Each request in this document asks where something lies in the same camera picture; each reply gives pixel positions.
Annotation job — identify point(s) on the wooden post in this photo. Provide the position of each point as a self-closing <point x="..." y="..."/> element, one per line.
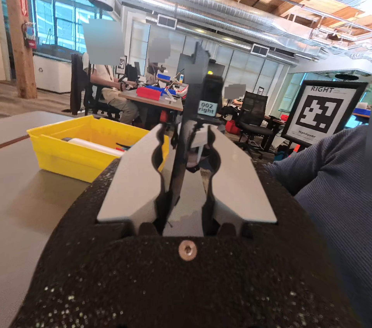
<point x="20" y="43"/>

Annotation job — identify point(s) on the silver ventilation duct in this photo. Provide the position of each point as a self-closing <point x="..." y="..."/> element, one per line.
<point x="203" y="13"/>

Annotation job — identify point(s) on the small blue storage bin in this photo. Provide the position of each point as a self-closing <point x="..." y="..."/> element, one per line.
<point x="164" y="77"/>
<point x="170" y="91"/>

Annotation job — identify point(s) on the yellow plastic bin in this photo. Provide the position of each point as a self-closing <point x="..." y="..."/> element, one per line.
<point x="66" y="165"/>

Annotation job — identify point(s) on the black mesh office chair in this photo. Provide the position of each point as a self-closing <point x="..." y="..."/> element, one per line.
<point x="252" y="109"/>

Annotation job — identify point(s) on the white roll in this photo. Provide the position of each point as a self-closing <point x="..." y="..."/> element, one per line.
<point x="93" y="146"/>

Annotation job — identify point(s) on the red pen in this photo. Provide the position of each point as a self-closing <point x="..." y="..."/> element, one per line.
<point x="119" y="148"/>

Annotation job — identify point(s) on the person's right forearm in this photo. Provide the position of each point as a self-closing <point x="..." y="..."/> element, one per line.
<point x="319" y="159"/>

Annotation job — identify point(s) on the large framed marker sign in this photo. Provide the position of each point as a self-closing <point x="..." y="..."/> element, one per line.
<point x="322" y="107"/>

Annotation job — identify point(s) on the red plastic bin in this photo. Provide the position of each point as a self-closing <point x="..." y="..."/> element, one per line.
<point x="148" y="93"/>

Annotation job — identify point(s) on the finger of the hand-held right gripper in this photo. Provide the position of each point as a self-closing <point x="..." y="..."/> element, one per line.
<point x="200" y="137"/>

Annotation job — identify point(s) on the red bag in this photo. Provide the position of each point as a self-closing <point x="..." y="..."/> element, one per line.
<point x="234" y="127"/>

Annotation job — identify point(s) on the grey office table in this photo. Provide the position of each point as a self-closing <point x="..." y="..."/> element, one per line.
<point x="151" y="102"/>

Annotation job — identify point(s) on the red fire extinguisher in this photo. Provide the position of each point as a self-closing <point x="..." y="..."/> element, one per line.
<point x="30" y="37"/>

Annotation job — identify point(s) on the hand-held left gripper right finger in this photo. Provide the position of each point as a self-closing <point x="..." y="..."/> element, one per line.
<point x="241" y="188"/>

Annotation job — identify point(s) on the person's right hand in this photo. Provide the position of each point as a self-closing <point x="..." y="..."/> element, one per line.
<point x="194" y="164"/>

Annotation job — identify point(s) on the black plate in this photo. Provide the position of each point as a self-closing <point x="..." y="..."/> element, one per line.
<point x="181" y="144"/>

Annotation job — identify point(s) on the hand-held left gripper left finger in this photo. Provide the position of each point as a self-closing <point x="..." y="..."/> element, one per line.
<point x="130" y="188"/>

